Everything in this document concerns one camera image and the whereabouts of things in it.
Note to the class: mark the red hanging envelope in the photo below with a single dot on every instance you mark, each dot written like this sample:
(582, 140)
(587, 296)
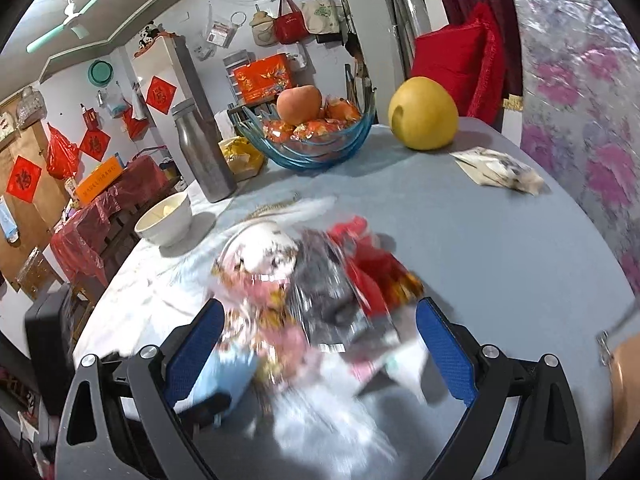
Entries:
(91, 117)

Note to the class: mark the black white plush toy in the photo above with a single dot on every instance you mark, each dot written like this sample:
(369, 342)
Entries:
(146, 35)

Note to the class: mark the red plastic bag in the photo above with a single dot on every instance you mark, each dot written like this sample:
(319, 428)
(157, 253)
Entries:
(61, 152)

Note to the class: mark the red snack wrapper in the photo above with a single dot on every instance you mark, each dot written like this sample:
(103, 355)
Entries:
(370, 265)

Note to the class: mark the yellow pomelo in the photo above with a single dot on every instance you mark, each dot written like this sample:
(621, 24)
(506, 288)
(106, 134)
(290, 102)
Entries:
(422, 112)

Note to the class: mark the blue glass fruit bowl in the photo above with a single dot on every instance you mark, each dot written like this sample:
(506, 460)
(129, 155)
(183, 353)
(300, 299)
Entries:
(310, 152)

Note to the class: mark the clear hanging plastic bag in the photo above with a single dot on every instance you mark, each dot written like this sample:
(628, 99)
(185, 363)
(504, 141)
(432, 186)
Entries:
(114, 105)

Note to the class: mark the orange cardboard box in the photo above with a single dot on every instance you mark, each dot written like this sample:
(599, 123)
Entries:
(100, 180)

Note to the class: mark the green ceiling fan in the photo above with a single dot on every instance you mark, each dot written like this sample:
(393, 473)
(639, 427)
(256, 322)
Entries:
(70, 16)

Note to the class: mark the hanging plastic packets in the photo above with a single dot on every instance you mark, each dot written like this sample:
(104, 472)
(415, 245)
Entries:
(220, 35)

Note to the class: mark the pink printed wrapper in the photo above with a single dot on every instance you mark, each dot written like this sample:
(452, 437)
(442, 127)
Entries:
(260, 312)

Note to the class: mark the yellow plastic bag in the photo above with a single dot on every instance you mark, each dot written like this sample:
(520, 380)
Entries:
(242, 159)

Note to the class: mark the metal door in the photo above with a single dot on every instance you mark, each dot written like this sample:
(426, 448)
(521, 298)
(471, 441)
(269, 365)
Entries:
(405, 5)

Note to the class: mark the red hanging ornament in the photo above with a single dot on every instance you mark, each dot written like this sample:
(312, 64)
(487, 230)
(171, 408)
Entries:
(134, 119)

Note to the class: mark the white refrigerator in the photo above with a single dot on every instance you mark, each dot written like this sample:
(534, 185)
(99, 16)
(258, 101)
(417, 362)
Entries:
(167, 65)

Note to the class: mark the red diamond paper on refrigerator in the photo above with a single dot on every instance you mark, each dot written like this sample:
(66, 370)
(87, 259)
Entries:
(161, 94)

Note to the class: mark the wrapped orange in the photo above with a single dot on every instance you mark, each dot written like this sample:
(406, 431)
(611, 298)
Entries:
(277, 130)
(342, 110)
(316, 130)

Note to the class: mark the floral plastic sheet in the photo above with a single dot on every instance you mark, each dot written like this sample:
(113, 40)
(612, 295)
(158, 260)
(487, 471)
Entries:
(580, 110)

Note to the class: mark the small red diamond paper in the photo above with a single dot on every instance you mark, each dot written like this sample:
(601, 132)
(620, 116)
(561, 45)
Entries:
(95, 144)

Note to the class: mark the white ceramic bowl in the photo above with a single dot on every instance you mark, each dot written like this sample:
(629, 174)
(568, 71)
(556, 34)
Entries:
(165, 221)

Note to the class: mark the grey shelf rack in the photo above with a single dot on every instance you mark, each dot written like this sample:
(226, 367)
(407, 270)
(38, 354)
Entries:
(231, 62)

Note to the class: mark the orange gift box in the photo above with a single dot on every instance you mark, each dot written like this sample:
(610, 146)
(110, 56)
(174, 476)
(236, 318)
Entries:
(262, 79)

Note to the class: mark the silver foil wrapper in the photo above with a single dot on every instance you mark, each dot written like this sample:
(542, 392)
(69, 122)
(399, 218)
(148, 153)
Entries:
(325, 292)

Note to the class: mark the steel thermos bottle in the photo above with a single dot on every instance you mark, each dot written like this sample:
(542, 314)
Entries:
(202, 160)

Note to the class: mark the grey white tablecloth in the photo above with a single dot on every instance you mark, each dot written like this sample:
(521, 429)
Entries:
(475, 270)

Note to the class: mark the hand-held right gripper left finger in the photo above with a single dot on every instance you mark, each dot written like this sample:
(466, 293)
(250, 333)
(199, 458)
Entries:
(197, 355)

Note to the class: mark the red cushion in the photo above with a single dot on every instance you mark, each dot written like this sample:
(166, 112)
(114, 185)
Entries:
(460, 65)

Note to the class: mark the clear bag on cabinet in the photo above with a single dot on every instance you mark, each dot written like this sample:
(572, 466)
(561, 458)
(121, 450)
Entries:
(30, 106)

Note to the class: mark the beige hanging bag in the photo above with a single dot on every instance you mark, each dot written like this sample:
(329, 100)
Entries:
(261, 29)

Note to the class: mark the white canvas tote bag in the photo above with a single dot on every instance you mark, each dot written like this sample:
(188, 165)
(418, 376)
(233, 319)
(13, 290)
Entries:
(324, 14)

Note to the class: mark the table with red plastic cover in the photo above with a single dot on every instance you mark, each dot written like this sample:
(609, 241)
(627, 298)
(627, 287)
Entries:
(90, 245)

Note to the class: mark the red apple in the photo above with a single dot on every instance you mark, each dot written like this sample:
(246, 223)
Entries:
(299, 104)

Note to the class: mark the red tote bag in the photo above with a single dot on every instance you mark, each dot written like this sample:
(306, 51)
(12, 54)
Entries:
(290, 24)

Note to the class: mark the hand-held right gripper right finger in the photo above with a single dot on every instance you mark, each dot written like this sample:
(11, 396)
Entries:
(445, 355)

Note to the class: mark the brown wooden board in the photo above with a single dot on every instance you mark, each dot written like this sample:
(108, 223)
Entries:
(30, 230)

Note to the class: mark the white printed paper cup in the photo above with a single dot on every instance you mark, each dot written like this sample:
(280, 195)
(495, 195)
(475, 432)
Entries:
(262, 250)

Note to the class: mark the large red diamond paper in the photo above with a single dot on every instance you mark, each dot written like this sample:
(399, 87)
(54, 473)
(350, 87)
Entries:
(22, 178)

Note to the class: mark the green plastic basin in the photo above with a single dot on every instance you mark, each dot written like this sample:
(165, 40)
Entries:
(101, 72)

